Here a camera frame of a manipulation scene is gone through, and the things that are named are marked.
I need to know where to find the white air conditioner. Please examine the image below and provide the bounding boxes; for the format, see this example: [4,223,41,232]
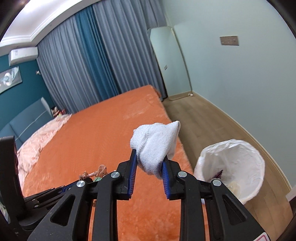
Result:
[9,47,38,66]

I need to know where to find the white lined trash bin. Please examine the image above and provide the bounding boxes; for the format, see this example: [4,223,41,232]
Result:
[194,139,265,204]

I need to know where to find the leaning floor mirror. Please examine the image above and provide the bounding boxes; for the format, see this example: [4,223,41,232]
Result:
[148,26,193,101]

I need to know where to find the blue padded headboard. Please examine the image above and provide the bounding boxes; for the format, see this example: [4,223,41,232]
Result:
[1,97,53,150]

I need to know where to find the small brown toy figure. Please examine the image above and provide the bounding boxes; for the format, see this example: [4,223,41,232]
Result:
[79,165,108,182]

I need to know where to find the grey blue curtain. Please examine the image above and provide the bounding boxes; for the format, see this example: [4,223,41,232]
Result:
[37,1,167,113]

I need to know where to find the orange bed blanket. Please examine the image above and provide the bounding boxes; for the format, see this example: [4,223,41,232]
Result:
[23,85,181,240]

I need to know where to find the pink bed sheet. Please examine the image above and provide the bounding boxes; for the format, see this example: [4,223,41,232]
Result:
[17,114,72,190]

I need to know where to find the bronze wall switch plate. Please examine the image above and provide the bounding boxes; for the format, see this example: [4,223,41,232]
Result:
[220,36,239,46]

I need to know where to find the dark snack wrapper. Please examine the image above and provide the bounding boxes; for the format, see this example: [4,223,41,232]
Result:
[212,170,223,179]

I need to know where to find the white sock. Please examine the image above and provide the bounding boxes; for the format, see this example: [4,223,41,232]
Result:
[130,120,181,179]

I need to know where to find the framed wall picture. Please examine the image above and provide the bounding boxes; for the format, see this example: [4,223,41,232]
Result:
[0,66,22,93]

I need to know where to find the plush toy by headboard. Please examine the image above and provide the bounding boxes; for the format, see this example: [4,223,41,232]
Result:
[51,106,66,118]

